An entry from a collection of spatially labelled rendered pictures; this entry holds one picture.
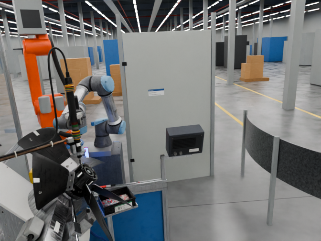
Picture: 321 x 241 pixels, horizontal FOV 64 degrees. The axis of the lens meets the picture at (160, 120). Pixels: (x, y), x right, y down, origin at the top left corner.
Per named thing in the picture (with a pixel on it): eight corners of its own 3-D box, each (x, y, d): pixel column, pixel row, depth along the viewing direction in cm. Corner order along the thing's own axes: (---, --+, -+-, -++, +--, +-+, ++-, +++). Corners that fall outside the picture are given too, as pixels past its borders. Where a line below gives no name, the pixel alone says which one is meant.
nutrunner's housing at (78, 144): (78, 159, 135) (65, 71, 123) (74, 157, 138) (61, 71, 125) (84, 157, 138) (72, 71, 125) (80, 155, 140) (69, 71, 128)
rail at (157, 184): (41, 208, 177) (38, 198, 175) (42, 205, 181) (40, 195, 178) (167, 189, 193) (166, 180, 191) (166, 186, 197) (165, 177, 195)
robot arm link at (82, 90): (80, 72, 189) (48, 121, 158) (93, 72, 186) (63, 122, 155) (85, 84, 198) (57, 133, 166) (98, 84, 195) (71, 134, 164)
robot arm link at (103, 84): (112, 127, 222) (93, 72, 187) (128, 128, 218) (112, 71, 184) (107, 136, 213) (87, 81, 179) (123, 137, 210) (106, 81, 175)
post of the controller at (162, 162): (162, 180, 191) (161, 156, 186) (161, 178, 194) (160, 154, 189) (165, 180, 192) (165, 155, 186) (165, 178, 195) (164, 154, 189)
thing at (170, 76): (130, 188, 347) (115, 14, 286) (130, 186, 352) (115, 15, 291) (214, 175, 369) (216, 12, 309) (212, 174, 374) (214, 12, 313)
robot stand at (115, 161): (101, 235, 261) (89, 143, 233) (130, 232, 263) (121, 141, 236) (96, 258, 232) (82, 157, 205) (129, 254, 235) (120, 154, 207)
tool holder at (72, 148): (72, 158, 131) (69, 140, 128) (66, 154, 136) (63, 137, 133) (88, 152, 137) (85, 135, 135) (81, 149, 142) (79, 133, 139)
